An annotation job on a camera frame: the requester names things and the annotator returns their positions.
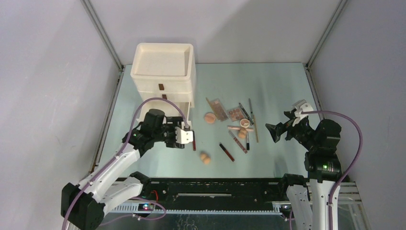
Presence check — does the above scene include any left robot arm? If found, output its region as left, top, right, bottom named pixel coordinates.
left=61, top=109, right=194, bottom=230

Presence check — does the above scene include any peach beauty sponge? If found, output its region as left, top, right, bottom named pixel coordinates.
left=237, top=128, right=248, bottom=139
left=200, top=152, right=211, bottom=165

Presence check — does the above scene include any red lip gloss black cap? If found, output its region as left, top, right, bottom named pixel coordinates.
left=192, top=131, right=196, bottom=151

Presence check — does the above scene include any white drawer organizer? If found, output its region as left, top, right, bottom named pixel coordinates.
left=130, top=43, right=197, bottom=107

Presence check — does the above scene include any small square blush palette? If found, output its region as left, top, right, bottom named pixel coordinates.
left=227, top=107, right=246, bottom=122

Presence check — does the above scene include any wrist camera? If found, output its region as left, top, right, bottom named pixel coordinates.
left=176, top=127, right=194, bottom=144
left=292, top=100, right=314, bottom=126

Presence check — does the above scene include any round peach powder puff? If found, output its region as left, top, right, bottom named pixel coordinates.
left=204, top=113, right=217, bottom=124

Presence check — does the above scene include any aluminium frame rail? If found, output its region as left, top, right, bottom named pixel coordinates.
left=80, top=0, right=124, bottom=71

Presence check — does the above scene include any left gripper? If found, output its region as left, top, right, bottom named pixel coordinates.
left=153, top=117, right=185, bottom=149

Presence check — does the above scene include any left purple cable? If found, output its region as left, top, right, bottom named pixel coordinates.
left=62, top=97, right=191, bottom=230

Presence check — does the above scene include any round cream compact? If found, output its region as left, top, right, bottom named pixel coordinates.
left=239, top=118, right=250, bottom=128

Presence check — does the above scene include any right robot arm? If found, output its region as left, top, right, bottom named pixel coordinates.
left=265, top=112, right=342, bottom=230

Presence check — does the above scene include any red lettered lip gloss tube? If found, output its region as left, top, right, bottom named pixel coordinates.
left=228, top=130, right=248, bottom=154

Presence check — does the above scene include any long eyeshadow palette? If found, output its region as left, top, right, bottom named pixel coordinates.
left=210, top=99, right=229, bottom=121

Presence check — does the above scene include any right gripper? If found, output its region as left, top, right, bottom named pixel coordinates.
left=265, top=110, right=318, bottom=150

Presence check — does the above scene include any black patterned eyeliner pen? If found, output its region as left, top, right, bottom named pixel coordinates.
left=238, top=102, right=255, bottom=126

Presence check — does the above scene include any clear mascara tube black cap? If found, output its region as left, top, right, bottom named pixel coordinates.
left=245, top=133, right=250, bottom=151

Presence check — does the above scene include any dark red lip gloss tube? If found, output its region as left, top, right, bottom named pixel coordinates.
left=219, top=143, right=235, bottom=162

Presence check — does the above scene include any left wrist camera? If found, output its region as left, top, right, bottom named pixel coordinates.
left=176, top=127, right=194, bottom=144

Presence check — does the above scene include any patterned silver eyeliner pen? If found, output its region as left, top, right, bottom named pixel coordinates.
left=238, top=103, right=253, bottom=125

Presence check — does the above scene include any pink concealer tube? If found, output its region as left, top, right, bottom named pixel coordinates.
left=227, top=126, right=255, bottom=132

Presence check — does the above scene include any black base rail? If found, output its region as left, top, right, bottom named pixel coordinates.
left=120, top=177, right=315, bottom=212

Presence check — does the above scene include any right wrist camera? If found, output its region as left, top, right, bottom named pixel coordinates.
left=292, top=100, right=314, bottom=126

